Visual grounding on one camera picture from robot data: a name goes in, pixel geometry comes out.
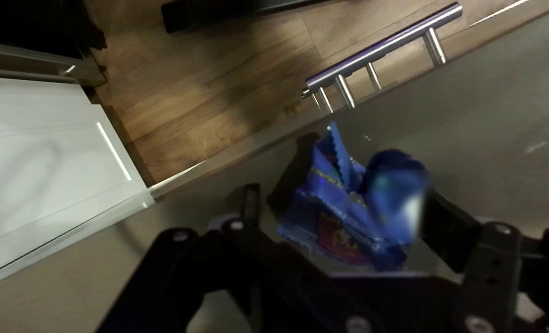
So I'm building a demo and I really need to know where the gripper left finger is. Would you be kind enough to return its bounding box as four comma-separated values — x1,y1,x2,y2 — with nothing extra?
96,184,331,333

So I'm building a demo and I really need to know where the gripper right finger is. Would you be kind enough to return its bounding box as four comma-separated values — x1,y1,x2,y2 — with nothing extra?
424,191,549,333

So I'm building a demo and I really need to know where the blue snack packet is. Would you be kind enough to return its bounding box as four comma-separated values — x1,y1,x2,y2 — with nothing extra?
277,121,430,271

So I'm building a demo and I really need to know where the black bar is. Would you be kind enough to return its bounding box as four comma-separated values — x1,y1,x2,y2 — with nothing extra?
161,0,344,34

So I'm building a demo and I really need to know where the silver bar drawer handle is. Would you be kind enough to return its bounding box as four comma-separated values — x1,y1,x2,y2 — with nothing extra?
301,2,463,114

